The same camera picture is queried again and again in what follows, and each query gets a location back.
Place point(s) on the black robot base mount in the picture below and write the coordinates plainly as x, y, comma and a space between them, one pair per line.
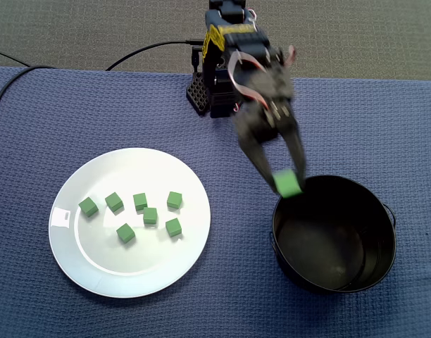
198, 95

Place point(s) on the green cube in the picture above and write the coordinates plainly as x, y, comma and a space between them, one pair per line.
174, 200
140, 201
173, 227
150, 215
88, 206
113, 201
125, 233
287, 183

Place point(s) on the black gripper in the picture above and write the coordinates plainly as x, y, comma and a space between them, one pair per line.
263, 128

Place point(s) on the black round container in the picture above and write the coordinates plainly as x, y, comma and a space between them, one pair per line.
324, 246

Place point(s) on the blue woven table cloth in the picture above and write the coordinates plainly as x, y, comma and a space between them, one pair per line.
236, 281

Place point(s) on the white round plate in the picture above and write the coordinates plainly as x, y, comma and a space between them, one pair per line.
131, 274

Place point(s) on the black robot arm with stickers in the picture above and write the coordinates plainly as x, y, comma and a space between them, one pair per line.
243, 38

